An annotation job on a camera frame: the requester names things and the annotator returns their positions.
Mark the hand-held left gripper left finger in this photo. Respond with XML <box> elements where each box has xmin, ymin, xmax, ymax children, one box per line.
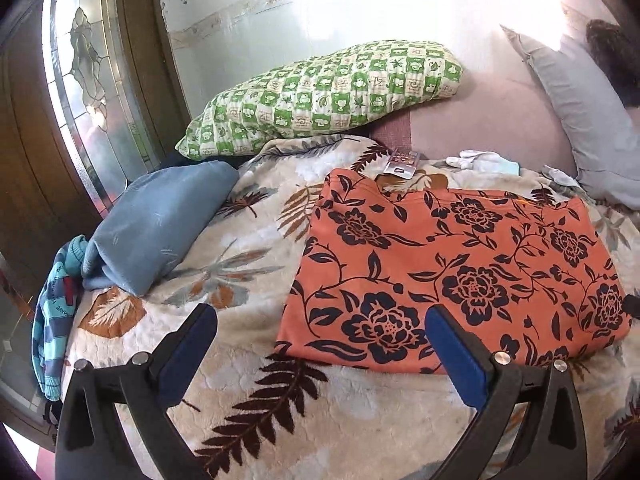
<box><xmin>55</xmin><ymin>302</ymin><xmax>218</xmax><ymax>480</ymax></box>

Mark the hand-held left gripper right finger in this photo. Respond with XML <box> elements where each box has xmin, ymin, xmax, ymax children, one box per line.
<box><xmin>425</xmin><ymin>302</ymin><xmax>607</xmax><ymax>480</ymax></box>

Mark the orange black floral shirt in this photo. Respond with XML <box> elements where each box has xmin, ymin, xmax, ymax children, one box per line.
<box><xmin>274</xmin><ymin>168</ymin><xmax>634</xmax><ymax>377</ymax></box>

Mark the leaf-printed fleece blanket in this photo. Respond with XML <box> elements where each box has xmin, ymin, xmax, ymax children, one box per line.
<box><xmin>60</xmin><ymin>134</ymin><xmax>640</xmax><ymax>480</ymax></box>

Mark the blue folded garment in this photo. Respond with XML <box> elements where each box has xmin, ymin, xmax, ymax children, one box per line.
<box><xmin>80</xmin><ymin>161</ymin><xmax>240</xmax><ymax>297</ymax></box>

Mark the blue striped garment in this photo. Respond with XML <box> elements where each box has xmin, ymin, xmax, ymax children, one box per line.
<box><xmin>31</xmin><ymin>234</ymin><xmax>92</xmax><ymax>402</ymax></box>

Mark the small white cloth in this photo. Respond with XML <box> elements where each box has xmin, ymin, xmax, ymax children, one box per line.
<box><xmin>542</xmin><ymin>164</ymin><xmax>579</xmax><ymax>187</ymax></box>

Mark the grey pillow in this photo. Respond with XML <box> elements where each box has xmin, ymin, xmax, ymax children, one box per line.
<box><xmin>500</xmin><ymin>24</ymin><xmax>640</xmax><ymax>211</ymax></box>

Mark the silver pill blister pack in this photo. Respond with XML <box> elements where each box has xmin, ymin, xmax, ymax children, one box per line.
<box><xmin>382</xmin><ymin>148</ymin><xmax>420</xmax><ymax>180</ymax></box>

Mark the pink mattress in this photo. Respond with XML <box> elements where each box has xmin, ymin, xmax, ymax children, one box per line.
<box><xmin>369</xmin><ymin>66</ymin><xmax>582</xmax><ymax>167</ymax></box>

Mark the green checkered pillow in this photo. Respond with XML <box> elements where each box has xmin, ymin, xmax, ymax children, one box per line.
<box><xmin>175</xmin><ymin>38</ymin><xmax>464</xmax><ymax>162</ymax></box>

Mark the wooden door with stained glass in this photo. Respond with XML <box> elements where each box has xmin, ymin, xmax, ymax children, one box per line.
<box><xmin>0</xmin><ymin>0</ymin><xmax>187</xmax><ymax>443</ymax></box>

